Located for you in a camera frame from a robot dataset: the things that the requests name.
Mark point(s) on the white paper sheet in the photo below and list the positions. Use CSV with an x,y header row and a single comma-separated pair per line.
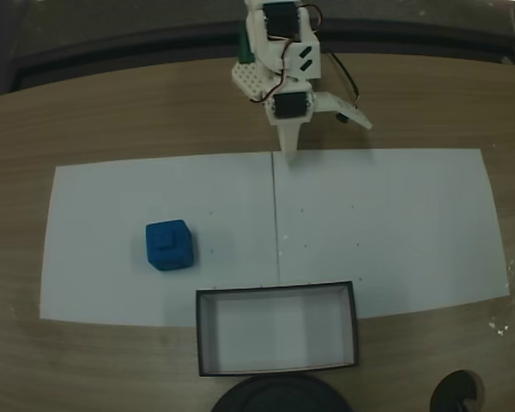
x,y
390,214
111,193

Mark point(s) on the dark round desk grommet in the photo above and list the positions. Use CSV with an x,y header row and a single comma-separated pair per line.
x,y
452,392

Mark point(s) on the brown box white inside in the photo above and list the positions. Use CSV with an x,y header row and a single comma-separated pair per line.
x,y
274,335

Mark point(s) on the black camera stand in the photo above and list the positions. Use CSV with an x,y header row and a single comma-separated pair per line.
x,y
279,399

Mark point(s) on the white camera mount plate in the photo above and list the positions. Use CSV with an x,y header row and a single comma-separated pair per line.
x,y
343,107

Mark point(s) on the blue cube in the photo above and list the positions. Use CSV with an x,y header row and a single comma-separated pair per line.
x,y
169,244

